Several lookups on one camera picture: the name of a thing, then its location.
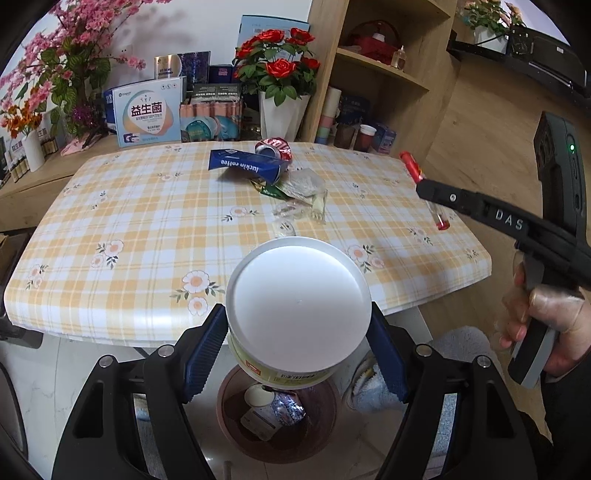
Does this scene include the large white printed box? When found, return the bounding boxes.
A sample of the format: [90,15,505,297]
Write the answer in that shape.
[112,77,182,148]

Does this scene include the person's right forearm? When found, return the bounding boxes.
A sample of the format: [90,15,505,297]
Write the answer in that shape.
[522,371,591,480]

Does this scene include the pink pack teal print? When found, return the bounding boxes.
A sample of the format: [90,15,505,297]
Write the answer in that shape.
[179,100,245,143]

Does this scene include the red rose plant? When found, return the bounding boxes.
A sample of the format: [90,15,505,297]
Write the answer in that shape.
[232,28,321,107]

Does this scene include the blue white box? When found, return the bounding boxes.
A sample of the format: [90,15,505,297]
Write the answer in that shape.
[102,88,121,127]

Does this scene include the pink fabric pouch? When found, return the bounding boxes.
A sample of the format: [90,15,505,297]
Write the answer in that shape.
[60,136,100,155]

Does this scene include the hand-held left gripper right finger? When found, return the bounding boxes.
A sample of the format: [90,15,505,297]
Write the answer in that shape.
[367,302,541,480]

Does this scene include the red gift basket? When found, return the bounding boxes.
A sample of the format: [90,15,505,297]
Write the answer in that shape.
[346,21,402,65]

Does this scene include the dark blue patterned box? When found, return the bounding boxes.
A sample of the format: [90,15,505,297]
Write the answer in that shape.
[178,51,212,86]

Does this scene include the black printed box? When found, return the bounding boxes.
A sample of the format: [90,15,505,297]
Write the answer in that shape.
[191,83,242,104]

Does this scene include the blue coffee box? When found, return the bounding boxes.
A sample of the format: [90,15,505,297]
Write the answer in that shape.
[208,148,291,183]

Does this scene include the red white paper cup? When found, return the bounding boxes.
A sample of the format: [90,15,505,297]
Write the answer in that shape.
[355,124,379,152]

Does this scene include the brown plastic bin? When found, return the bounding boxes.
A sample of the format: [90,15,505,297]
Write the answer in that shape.
[217,364,342,462]

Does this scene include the crushed red can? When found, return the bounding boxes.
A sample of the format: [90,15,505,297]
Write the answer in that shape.
[255,137,295,161]

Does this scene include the pink rose plant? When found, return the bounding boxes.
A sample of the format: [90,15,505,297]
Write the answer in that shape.
[455,0,525,35]

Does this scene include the orange artificial flowers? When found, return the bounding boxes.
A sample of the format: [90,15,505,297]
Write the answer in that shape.
[0,104,44,139]

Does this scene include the pink blossom artificial tree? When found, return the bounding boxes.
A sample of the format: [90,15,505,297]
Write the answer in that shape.
[0,0,146,134]

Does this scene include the purple artificial flowers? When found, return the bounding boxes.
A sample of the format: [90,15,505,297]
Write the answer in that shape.
[69,104,100,134]

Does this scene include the cream round lid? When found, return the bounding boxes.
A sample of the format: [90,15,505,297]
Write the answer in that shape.
[244,384,278,408]

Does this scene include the row of small brown bottles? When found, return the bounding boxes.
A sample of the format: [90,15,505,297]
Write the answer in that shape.
[0,137,60,183]

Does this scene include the white angular flower pot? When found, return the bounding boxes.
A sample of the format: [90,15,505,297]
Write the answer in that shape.
[259,90,311,141]

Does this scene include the red plastic stick wrapper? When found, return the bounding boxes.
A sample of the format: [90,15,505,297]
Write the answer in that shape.
[399,151,451,230]

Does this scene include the black tool case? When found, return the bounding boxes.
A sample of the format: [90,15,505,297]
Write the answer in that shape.
[0,314,43,352]

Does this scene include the crumpled clear plastic bag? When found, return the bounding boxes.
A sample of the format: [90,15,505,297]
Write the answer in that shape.
[277,168,328,201]

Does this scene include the low wooden cabinet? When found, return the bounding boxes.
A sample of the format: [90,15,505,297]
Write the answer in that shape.
[0,134,121,232]

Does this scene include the large light blue box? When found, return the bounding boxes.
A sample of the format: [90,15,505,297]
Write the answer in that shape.
[239,15,310,51]

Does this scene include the grey box gold emblem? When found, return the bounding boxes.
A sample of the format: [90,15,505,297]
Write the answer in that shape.
[154,54,178,80]

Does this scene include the black counter ledge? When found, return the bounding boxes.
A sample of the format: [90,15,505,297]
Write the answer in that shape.
[445,25,587,100]

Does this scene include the stack of pastel cups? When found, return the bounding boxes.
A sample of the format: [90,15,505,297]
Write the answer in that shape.
[315,88,342,145]

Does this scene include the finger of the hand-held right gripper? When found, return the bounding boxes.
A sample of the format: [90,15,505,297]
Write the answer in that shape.
[414,178,555,247]

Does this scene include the white ribbed vase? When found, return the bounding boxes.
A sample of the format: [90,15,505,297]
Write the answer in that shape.
[22,131,46,172]

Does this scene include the white red printed wrapper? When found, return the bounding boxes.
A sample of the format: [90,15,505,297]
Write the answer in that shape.
[240,406,282,432]

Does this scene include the small blue purple box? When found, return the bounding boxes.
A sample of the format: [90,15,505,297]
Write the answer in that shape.
[372,122,398,154]

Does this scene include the yellow checked floral tablecloth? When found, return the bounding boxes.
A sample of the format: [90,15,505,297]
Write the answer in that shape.
[2,141,492,349]

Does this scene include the green gold foil packet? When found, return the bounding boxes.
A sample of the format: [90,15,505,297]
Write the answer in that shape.
[250,178,283,200]

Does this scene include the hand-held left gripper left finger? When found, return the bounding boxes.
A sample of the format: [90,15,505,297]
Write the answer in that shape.
[48,302,229,480]

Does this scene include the white round flower pot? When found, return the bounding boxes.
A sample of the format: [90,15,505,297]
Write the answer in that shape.
[475,25,509,52]

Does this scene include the blue cartoon tin box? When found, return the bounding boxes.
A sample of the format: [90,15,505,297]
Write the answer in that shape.
[339,95,372,127]

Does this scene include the person's right hand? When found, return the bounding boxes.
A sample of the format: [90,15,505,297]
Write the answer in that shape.
[499,264,591,377]

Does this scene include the grey fluffy slippers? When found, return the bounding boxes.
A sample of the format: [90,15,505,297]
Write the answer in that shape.
[342,325,499,411]

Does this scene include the wooden bookshelf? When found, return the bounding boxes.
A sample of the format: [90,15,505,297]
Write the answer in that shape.
[300,0,458,148]

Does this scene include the white plastic tub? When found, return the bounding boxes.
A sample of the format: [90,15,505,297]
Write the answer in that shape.
[225,235,372,387]

